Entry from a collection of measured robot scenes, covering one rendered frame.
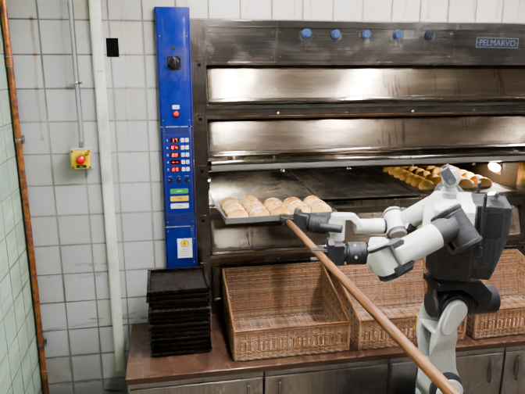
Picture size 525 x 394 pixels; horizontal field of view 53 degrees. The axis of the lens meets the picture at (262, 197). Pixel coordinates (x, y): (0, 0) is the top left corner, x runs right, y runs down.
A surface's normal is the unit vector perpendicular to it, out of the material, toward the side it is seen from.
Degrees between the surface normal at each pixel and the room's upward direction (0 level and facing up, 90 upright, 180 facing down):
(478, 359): 91
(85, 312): 90
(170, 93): 90
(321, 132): 70
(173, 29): 90
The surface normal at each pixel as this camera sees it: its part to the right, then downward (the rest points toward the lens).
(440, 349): 0.29, 0.61
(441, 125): 0.17, -0.11
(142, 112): 0.18, 0.24
